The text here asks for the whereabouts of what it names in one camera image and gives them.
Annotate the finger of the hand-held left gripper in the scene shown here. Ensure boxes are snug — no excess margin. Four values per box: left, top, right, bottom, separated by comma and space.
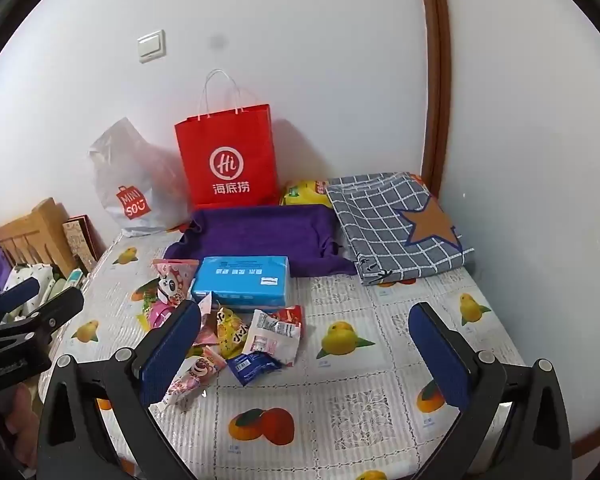
0, 287, 85, 342
0, 277, 41, 325

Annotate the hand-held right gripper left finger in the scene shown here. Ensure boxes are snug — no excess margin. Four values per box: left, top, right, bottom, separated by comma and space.
36, 301, 203, 480

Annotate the red and white snack packet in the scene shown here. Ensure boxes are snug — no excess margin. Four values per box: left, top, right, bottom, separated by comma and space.
242, 304, 306, 367

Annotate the person's left hand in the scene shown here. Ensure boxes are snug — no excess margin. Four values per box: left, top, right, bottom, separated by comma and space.
2, 384, 40, 467

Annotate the pink bear snack packet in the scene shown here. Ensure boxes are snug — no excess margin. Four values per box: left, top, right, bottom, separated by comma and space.
161, 344, 227, 409

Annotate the brown wooden door frame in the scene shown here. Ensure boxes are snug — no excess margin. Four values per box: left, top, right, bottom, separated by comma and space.
415, 0, 454, 197

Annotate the fruit print tablecloth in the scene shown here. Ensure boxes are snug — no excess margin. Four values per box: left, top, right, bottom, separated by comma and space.
37, 232, 528, 480

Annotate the blue tissue pack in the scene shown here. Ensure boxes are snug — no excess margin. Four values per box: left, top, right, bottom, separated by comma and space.
190, 255, 291, 309

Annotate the white plastic bag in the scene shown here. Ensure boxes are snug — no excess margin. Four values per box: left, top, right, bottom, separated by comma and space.
88, 117, 191, 237

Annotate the pink snack packet yellow edge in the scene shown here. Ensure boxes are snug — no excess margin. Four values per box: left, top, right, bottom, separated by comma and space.
149, 302, 177, 332

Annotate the red paper bag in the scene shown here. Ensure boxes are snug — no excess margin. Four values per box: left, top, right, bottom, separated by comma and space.
174, 69, 280, 209

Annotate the grey checked cloth with star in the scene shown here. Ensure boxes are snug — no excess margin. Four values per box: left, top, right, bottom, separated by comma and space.
325, 172, 476, 286

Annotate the white dotted bedding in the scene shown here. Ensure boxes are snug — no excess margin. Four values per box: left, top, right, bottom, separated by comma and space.
2, 261, 57, 318

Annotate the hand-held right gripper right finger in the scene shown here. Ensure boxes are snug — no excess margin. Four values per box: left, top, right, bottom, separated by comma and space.
407, 301, 586, 480

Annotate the wooden headboard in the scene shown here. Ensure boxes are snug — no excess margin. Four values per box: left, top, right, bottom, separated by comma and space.
0, 197, 79, 281

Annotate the white wall light switch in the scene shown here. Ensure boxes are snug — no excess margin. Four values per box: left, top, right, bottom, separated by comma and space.
137, 29, 167, 64

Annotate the small blue snack packet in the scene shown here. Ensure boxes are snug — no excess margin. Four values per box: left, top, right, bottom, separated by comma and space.
226, 351, 283, 387

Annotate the purple towel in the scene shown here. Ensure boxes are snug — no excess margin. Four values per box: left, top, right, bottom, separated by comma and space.
164, 205, 358, 278

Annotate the small pink snack packet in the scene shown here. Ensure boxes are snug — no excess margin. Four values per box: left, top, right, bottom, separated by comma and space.
194, 294, 220, 347

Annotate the yellow packet with green label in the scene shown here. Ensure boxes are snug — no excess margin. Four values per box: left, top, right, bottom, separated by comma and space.
280, 180, 333, 208

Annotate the pink panda snack packet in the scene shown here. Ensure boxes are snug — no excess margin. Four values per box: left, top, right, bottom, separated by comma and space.
152, 258, 201, 307

